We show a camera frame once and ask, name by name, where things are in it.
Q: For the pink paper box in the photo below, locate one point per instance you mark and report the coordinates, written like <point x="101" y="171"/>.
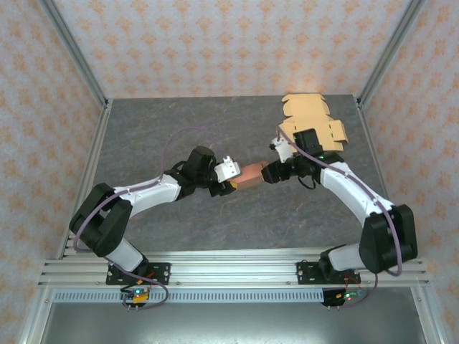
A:
<point x="251" y="177"/>

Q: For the yellow paper box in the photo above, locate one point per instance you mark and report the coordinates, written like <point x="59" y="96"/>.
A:
<point x="308" y="114"/>

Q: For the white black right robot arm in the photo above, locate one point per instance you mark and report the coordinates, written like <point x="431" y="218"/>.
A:
<point x="387" y="243"/>

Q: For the grey metal sheet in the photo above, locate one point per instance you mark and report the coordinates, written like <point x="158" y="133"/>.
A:
<point x="233" y="324"/>

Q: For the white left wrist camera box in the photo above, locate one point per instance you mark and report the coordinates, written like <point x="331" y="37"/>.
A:
<point x="227" y="169"/>

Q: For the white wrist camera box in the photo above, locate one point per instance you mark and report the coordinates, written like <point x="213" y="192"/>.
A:
<point x="283" y="150"/>
<point x="227" y="169"/>

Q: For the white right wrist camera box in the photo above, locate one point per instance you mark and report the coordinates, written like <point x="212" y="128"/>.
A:
<point x="283" y="150"/>

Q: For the aluminium table side rail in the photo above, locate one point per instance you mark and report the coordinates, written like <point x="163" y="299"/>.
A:
<point x="86" y="179"/>
<point x="380" y="172"/>

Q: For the aluminium frame cross beam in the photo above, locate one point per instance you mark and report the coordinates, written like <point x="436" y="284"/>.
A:
<point x="233" y="272"/>

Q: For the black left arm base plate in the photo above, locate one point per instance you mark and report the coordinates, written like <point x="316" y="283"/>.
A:
<point x="161" y="274"/>

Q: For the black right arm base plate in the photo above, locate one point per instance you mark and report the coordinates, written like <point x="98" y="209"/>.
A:
<point x="306" y="274"/>

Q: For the aluminium frame post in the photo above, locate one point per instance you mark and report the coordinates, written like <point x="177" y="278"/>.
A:
<point x="77" y="53"/>
<point x="389" y="53"/>

